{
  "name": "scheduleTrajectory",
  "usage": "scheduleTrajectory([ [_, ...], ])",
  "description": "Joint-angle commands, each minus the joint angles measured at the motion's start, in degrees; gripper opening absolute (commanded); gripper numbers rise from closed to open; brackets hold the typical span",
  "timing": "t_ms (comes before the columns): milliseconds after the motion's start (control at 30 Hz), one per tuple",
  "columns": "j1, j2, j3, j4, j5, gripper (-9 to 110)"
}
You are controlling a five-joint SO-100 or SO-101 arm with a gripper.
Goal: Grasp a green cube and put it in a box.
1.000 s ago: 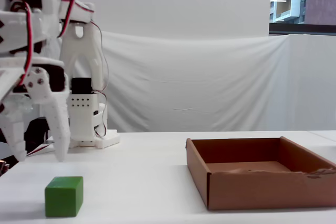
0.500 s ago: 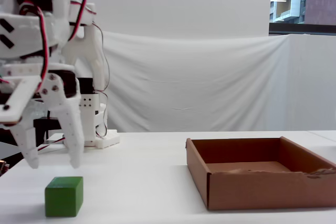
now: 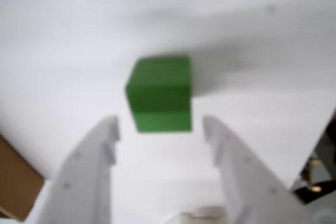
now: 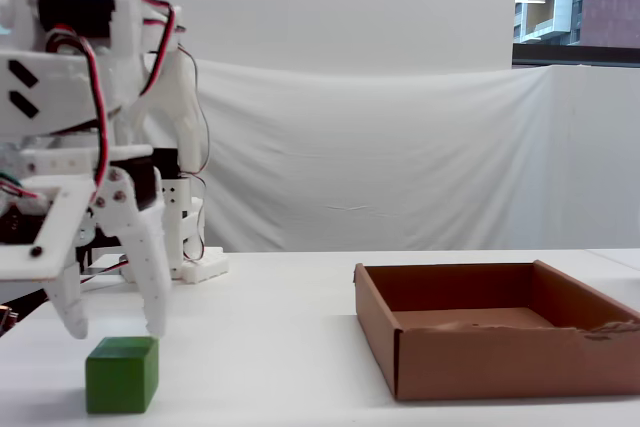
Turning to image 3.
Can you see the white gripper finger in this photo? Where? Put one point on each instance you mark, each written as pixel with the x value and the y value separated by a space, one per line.
pixel 84 176
pixel 249 187

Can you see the green cube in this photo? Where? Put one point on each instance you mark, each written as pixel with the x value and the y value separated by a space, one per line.
pixel 160 95

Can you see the brown cardboard box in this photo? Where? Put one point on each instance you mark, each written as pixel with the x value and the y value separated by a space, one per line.
pixel 15 182

